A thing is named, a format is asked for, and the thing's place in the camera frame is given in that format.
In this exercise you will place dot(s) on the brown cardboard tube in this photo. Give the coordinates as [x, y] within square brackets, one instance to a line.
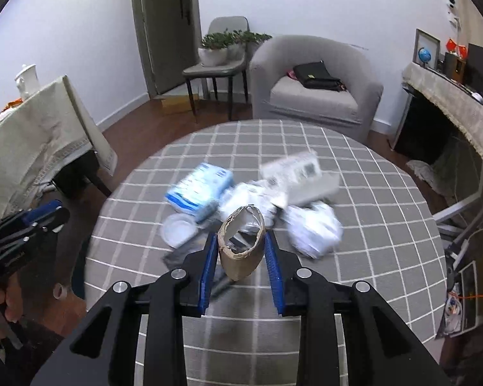
[241, 265]

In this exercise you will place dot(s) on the grey checked tablecloth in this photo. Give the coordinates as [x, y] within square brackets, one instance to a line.
[366, 209]

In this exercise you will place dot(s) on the black handbag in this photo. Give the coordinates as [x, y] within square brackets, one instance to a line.
[315, 74]

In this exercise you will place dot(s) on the white ceramic jug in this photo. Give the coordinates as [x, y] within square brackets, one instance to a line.
[26, 80]

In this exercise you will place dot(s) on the torn white card packaging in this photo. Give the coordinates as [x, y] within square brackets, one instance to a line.
[289, 168]

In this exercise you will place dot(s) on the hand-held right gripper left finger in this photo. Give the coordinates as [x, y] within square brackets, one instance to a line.
[208, 277]

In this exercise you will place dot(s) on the crumpled clear plastic wrapper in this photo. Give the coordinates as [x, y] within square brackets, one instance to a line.
[245, 198]

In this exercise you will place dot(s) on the white wall camera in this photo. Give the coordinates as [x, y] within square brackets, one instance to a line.
[452, 8]

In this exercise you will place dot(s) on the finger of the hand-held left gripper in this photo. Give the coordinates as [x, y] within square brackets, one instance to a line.
[52, 220]
[44, 210]

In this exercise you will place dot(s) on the blue tissue pack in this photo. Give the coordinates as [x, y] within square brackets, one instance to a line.
[197, 191]

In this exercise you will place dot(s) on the potted plant in white pot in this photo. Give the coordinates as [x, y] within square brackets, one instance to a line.
[249, 39]
[213, 54]

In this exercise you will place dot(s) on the black plastic wrapper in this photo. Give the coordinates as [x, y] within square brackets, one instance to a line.
[181, 256]

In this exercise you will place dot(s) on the grey paper box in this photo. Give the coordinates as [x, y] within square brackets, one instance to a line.
[311, 191]

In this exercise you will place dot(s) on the open box of papers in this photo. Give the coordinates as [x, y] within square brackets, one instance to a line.
[464, 301]

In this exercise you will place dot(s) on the grey dining chair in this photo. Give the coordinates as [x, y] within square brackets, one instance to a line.
[209, 71]

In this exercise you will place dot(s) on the white tape roll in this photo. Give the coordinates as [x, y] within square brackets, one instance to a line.
[60, 290]

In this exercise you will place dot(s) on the beige tablecloth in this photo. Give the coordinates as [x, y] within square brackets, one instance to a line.
[32, 136]

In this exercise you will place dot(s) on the white rag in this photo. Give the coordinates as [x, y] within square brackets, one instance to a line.
[426, 175]

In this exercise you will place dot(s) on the pink pouch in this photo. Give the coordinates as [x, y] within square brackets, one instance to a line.
[291, 75]

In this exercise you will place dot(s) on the framed globe picture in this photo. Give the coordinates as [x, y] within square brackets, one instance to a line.
[426, 50]

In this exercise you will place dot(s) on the black monitor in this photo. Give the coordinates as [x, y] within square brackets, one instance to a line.
[482, 68]

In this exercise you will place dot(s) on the grey door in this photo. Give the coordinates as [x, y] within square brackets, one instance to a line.
[165, 36]

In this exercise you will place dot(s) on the grey armchair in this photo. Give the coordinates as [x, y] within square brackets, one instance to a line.
[317, 106]

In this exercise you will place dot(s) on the beige lace desk cloth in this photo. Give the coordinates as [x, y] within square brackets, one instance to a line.
[458, 104]

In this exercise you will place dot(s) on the person's left hand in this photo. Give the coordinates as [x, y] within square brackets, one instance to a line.
[2, 299]

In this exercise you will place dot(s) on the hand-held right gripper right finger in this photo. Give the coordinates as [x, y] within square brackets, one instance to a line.
[273, 274]

